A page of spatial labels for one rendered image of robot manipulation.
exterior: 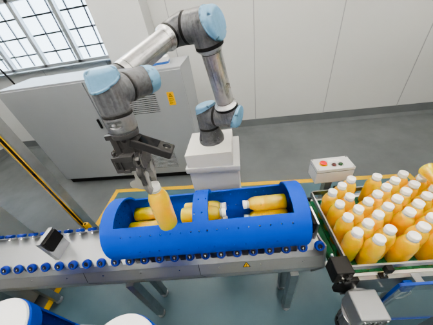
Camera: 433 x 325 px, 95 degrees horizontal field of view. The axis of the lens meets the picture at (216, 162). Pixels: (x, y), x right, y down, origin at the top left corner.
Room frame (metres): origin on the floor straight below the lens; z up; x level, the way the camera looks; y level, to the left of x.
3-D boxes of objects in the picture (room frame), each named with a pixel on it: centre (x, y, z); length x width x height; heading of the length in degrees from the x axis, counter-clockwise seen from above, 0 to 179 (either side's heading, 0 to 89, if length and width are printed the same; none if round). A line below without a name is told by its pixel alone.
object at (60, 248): (0.66, 0.92, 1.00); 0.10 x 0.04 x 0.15; 174
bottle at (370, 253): (0.35, -0.57, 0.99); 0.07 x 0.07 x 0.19
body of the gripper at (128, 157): (0.49, 0.24, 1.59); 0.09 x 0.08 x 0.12; 84
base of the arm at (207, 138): (1.04, 0.00, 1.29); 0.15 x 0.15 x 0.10
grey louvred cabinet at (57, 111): (2.55, 1.20, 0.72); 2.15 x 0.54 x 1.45; 80
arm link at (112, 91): (0.51, 0.22, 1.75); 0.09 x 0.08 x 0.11; 146
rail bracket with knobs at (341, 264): (0.32, -0.42, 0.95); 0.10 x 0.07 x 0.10; 174
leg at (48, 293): (0.80, 1.61, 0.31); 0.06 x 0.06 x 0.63; 84
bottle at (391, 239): (0.38, -0.63, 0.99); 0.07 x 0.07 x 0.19
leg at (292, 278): (0.46, -0.33, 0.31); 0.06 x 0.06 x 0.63; 84
